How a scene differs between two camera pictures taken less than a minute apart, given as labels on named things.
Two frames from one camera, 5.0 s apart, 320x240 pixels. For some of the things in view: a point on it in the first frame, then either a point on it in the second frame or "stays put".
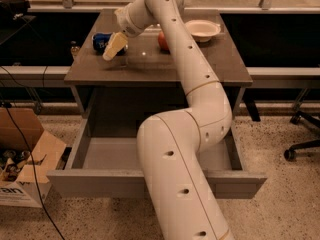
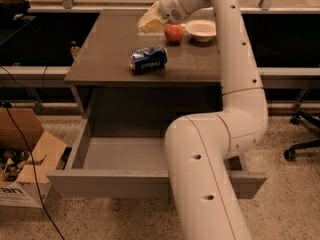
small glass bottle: [74, 49] stays put
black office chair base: [298, 114] stays put
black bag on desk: [12, 6] stays put
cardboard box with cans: [28, 155] stays put
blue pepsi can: [99, 43] -> [147, 59]
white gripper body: [126, 23] -> [169, 7]
